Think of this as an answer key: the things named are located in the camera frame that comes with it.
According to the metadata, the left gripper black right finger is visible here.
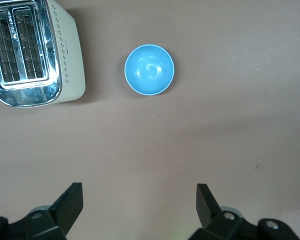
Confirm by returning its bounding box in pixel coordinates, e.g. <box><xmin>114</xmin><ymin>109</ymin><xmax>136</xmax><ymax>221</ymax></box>
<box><xmin>188</xmin><ymin>183</ymin><xmax>300</xmax><ymax>240</ymax></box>

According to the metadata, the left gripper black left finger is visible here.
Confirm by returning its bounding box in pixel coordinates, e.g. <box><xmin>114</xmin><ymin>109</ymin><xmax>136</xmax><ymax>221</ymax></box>
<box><xmin>0</xmin><ymin>182</ymin><xmax>84</xmax><ymax>240</ymax></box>

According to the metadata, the blue bowl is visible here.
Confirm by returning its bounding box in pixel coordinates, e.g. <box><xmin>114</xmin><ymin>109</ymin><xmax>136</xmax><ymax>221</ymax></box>
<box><xmin>124</xmin><ymin>44</ymin><xmax>176</xmax><ymax>97</ymax></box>

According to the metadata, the brown table cover mat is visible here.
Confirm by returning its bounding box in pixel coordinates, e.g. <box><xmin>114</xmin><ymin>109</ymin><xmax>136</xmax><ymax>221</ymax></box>
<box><xmin>0</xmin><ymin>0</ymin><xmax>300</xmax><ymax>240</ymax></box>

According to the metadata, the cream and chrome toaster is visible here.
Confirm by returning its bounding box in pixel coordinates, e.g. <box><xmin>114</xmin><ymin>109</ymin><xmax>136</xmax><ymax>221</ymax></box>
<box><xmin>0</xmin><ymin>0</ymin><xmax>87</xmax><ymax>108</ymax></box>

